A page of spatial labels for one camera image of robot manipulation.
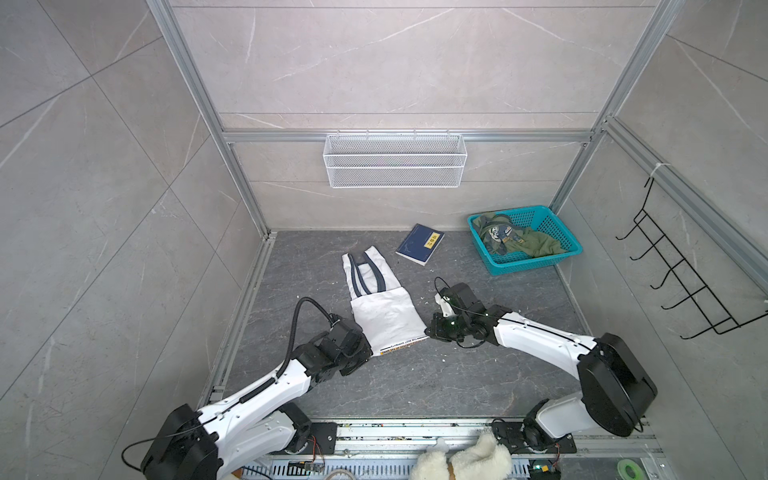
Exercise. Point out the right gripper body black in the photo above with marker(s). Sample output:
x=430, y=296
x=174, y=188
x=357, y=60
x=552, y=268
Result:
x=450, y=328

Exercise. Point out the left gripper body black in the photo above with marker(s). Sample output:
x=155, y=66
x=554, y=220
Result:
x=361, y=353

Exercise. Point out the white tank top navy trim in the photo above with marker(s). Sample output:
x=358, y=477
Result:
x=380, y=304

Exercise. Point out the green tank top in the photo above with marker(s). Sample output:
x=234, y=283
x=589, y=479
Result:
x=500, y=236

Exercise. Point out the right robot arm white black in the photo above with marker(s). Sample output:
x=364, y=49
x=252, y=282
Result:
x=615, y=390

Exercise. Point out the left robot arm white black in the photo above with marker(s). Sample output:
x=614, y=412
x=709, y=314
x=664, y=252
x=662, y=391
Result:
x=215, y=440

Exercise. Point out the navy blue book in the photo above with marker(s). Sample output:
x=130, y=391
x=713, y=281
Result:
x=420, y=244

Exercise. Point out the teal plastic basket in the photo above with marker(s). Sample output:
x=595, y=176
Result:
x=538, y=218

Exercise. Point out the white fluffy plush toy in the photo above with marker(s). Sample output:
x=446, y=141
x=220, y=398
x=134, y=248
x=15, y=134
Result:
x=486, y=459

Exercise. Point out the green tape roll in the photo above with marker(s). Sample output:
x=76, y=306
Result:
x=628, y=469

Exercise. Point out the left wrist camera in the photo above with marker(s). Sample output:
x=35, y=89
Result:
x=327, y=343

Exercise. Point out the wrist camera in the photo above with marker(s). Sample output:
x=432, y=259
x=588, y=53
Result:
x=462, y=299
x=327, y=343

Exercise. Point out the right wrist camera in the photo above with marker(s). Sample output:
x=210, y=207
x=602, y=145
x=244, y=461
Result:
x=462, y=299

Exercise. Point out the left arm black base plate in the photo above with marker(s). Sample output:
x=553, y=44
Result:
x=321, y=436

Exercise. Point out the aluminium mounting rail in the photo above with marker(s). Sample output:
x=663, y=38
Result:
x=389, y=449

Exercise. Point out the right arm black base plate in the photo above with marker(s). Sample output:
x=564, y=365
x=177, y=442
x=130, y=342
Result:
x=524, y=438

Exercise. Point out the white wire mesh shelf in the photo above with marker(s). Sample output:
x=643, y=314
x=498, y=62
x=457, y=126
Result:
x=370, y=161

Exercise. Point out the black wire hook rack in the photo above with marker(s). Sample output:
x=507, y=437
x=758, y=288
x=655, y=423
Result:
x=696, y=291

